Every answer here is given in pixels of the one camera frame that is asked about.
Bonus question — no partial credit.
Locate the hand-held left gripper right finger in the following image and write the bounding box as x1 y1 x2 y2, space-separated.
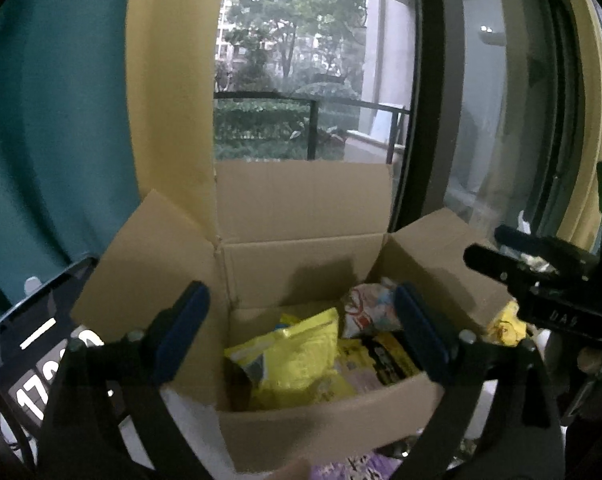
395 283 565 480

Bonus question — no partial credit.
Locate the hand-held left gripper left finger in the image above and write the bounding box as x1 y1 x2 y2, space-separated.
38 281 212 480

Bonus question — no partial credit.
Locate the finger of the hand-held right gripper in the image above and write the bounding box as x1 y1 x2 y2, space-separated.
463 243 538 294
494 224 598 271

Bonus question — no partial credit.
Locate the cardboard box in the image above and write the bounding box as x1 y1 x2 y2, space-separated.
71 160 517 473

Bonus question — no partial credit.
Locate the black and yellow snack packet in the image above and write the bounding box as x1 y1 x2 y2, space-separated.
338 332 422 396

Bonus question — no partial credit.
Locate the white and red snack packet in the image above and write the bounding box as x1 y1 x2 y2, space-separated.
341 280 402 339

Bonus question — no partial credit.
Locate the small yellow snack packet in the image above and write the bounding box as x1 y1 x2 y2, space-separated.
486 302 530 349

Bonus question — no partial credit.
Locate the yellow snack bag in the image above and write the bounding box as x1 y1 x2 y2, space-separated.
224 308 342 411

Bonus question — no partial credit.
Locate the yellow curtain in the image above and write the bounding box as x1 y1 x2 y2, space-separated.
551 0 602 252
124 0 232 212

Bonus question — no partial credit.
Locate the purple snack packet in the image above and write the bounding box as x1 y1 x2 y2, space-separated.
311 452 407 480

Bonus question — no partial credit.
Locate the black balcony railing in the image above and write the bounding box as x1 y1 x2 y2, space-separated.
214 90 412 164

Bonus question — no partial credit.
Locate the teal curtain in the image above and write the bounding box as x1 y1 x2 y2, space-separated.
0 0 142 332

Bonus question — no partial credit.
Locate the dark window frame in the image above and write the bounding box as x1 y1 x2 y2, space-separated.
388 0 463 242

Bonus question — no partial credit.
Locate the black cable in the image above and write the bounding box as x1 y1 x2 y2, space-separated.
0 394 38 472

